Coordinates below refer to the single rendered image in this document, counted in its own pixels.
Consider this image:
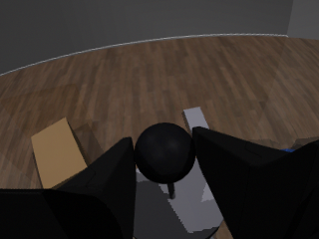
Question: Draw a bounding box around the grey flat bar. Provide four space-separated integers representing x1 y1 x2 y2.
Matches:
183 108 208 132

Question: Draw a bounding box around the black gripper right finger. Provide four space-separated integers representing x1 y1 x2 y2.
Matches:
191 126 319 239

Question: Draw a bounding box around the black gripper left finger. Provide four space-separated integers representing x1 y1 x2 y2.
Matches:
0 136 137 239

